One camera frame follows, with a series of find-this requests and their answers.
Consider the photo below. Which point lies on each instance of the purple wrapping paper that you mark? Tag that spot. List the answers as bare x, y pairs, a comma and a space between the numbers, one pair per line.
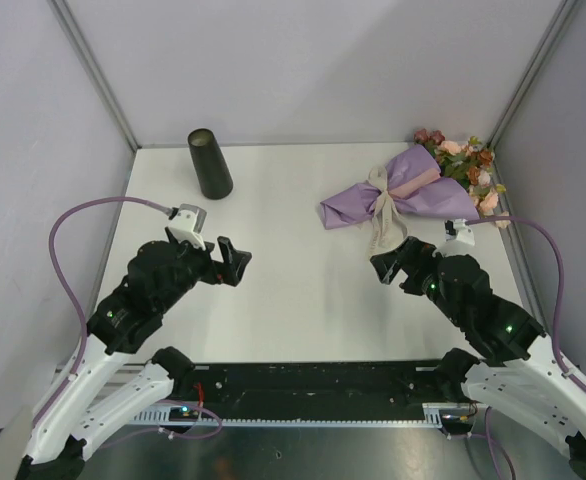
444, 198

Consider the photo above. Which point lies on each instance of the right aluminium frame post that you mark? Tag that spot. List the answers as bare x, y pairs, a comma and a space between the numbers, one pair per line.
549, 42

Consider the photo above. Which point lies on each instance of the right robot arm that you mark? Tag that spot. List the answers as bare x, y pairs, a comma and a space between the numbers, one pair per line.
514, 368

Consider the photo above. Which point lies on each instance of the cream printed ribbon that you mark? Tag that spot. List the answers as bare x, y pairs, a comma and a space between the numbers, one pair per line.
388, 227

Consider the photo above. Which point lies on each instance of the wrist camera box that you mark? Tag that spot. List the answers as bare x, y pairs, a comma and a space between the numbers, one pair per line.
459, 231
186, 223

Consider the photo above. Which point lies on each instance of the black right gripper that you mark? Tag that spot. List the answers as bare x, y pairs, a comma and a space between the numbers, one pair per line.
414, 254

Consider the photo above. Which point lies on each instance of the black conical vase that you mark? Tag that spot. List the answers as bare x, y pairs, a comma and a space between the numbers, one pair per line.
210, 166

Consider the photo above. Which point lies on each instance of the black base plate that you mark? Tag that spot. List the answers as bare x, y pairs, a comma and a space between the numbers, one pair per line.
325, 390

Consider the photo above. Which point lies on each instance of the artificial flower bunch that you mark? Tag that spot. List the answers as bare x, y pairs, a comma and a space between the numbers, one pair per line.
469, 164

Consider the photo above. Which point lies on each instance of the pink wrapping paper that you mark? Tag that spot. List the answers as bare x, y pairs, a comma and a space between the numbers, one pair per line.
409, 187

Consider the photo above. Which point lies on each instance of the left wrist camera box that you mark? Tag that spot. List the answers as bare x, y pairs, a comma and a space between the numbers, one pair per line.
186, 223

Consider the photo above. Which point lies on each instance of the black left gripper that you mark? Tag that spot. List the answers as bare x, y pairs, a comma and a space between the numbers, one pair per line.
235, 260

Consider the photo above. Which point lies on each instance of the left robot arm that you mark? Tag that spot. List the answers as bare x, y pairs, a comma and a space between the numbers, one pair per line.
75, 424

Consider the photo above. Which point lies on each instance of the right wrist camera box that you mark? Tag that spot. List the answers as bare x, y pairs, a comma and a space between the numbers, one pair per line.
459, 231

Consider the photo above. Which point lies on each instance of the left aluminium frame post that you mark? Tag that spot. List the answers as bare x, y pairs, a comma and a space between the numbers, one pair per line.
86, 57

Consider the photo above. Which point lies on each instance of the aluminium frame post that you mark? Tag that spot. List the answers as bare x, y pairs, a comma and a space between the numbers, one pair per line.
86, 57
549, 42

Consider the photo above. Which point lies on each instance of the white slotted cable duct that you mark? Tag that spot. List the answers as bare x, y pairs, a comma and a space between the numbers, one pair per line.
429, 415

